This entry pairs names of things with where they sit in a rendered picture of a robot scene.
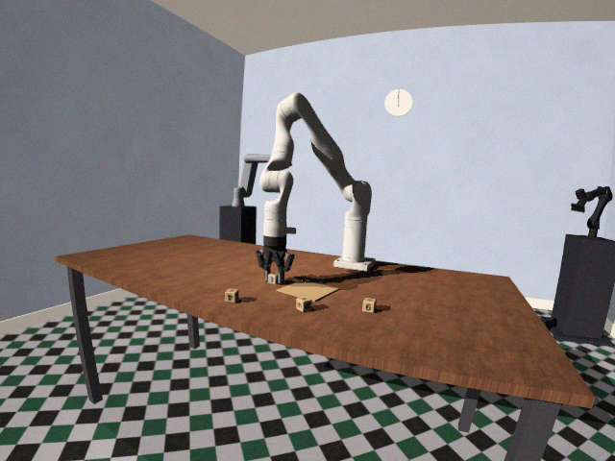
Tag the tan flat mat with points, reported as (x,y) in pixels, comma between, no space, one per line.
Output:
(304,288)

